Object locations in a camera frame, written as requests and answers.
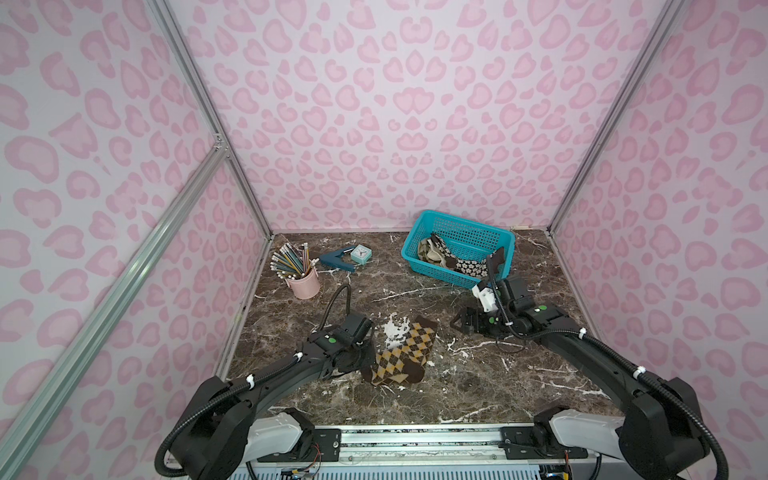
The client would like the brown daisy pattern sock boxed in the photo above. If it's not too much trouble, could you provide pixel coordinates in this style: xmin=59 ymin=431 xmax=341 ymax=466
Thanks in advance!
xmin=445 ymin=243 xmax=489 ymax=278

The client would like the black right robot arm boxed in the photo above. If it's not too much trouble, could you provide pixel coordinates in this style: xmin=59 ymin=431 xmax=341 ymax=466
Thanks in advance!
xmin=451 ymin=276 xmax=730 ymax=479

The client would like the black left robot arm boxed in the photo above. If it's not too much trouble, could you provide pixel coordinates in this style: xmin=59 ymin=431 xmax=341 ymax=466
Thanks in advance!
xmin=154 ymin=313 xmax=375 ymax=479

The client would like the pink metal pencil cup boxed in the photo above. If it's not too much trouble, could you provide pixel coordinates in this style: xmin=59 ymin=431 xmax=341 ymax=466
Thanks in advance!
xmin=286 ymin=267 xmax=321 ymax=300

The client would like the dark teal stapler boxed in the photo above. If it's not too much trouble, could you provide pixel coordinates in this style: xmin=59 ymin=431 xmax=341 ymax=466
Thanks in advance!
xmin=319 ymin=245 xmax=356 ymax=272

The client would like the teal plastic mesh basket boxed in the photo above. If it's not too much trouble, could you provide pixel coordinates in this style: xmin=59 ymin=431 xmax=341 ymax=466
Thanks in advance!
xmin=401 ymin=210 xmax=516 ymax=289

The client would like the small mint alarm clock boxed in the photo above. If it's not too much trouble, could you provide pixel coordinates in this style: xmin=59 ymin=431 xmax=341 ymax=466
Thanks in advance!
xmin=350 ymin=244 xmax=373 ymax=265

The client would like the bundle of coloured pencils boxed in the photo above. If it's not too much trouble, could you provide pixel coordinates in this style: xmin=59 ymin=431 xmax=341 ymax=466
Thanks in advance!
xmin=270 ymin=242 xmax=317 ymax=280

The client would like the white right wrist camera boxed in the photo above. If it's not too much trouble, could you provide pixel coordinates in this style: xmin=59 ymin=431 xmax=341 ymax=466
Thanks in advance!
xmin=471 ymin=283 xmax=498 ymax=313

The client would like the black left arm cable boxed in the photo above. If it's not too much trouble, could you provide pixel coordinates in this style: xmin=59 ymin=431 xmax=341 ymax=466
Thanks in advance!
xmin=317 ymin=282 xmax=353 ymax=331

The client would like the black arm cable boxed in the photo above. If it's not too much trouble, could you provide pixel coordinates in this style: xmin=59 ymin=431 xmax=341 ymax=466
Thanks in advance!
xmin=317 ymin=282 xmax=353 ymax=331
xmin=485 ymin=254 xmax=517 ymax=328

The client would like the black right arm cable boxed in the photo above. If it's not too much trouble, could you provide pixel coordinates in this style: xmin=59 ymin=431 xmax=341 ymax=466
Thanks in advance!
xmin=485 ymin=254 xmax=517 ymax=328

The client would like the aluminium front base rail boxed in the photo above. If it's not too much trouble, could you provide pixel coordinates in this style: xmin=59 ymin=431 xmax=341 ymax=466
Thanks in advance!
xmin=161 ymin=422 xmax=679 ymax=480

